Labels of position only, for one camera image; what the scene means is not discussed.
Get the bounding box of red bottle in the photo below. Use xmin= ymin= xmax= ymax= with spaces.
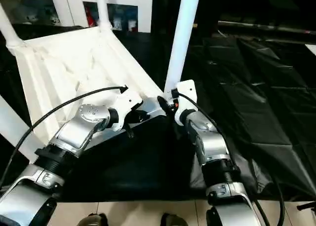
xmin=86 ymin=8 xmax=95 ymax=26

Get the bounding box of short black bar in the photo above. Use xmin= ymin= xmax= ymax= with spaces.
xmin=297 ymin=201 xmax=316 ymax=211

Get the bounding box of black work surface mat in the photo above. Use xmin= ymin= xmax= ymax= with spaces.
xmin=0 ymin=20 xmax=316 ymax=202

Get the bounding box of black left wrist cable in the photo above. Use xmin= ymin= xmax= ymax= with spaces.
xmin=0 ymin=85 xmax=129 ymax=187

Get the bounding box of brown round robot part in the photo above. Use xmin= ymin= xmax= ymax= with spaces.
xmin=160 ymin=213 xmax=188 ymax=226
xmin=79 ymin=213 xmax=109 ymax=226

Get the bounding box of white plastic table top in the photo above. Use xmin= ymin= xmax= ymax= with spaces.
xmin=8 ymin=25 xmax=168 ymax=162

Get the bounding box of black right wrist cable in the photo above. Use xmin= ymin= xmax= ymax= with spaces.
xmin=176 ymin=92 xmax=284 ymax=226

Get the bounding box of black backdrop cloth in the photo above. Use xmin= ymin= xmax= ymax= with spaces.
xmin=152 ymin=0 xmax=316 ymax=26

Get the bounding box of white plastic table leg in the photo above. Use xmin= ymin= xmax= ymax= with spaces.
xmin=97 ymin=0 xmax=112 ymax=33
xmin=0 ymin=0 xmax=25 ymax=51
xmin=164 ymin=0 xmax=202 ymax=95
xmin=0 ymin=94 xmax=38 ymax=162

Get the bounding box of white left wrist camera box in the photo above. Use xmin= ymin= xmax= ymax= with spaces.
xmin=115 ymin=91 xmax=144 ymax=133

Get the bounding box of long dark metal rod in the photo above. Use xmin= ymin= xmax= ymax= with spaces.
xmin=218 ymin=20 xmax=316 ymax=36

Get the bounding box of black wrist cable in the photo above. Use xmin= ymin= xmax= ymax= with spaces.
xmin=0 ymin=85 xmax=129 ymax=187
xmin=176 ymin=92 xmax=284 ymax=226

